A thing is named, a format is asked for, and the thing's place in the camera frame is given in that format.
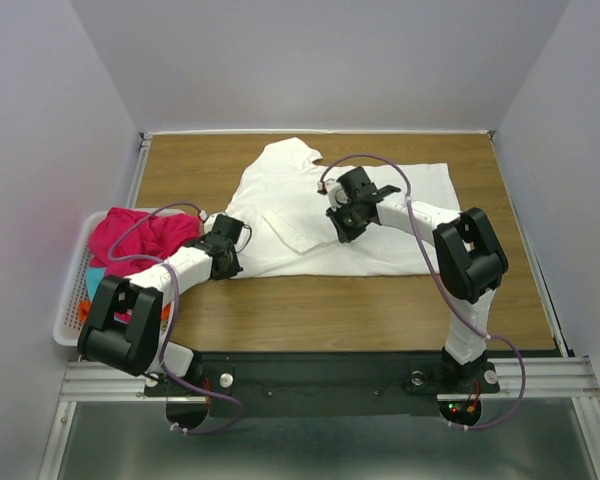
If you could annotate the white t shirt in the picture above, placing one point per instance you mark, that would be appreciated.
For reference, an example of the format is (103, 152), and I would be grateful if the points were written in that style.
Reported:
(295, 231)

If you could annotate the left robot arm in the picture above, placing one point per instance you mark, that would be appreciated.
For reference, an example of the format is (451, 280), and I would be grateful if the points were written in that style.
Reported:
(126, 328)

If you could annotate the white plastic laundry basket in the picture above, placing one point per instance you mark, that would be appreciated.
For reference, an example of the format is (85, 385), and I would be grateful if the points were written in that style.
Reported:
(67, 326)

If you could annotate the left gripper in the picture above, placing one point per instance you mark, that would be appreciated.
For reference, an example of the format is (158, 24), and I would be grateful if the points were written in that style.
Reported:
(232, 269)

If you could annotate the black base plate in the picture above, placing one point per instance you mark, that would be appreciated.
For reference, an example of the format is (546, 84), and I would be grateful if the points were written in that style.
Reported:
(329, 384)

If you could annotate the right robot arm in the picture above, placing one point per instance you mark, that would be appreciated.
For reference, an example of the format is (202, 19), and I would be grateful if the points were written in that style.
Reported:
(460, 249)

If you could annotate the cyan t shirt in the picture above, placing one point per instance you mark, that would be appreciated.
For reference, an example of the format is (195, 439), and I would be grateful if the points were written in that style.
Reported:
(93, 277)

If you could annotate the orange t shirt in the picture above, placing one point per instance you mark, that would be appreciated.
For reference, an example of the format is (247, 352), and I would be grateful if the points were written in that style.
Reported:
(85, 306)

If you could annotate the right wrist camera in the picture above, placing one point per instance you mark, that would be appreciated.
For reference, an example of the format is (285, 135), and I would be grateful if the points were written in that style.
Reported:
(334, 192)

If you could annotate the pink t shirt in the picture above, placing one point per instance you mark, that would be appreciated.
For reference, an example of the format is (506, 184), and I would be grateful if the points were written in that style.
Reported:
(160, 236)

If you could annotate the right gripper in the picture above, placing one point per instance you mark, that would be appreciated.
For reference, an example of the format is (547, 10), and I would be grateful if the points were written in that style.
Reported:
(344, 233)

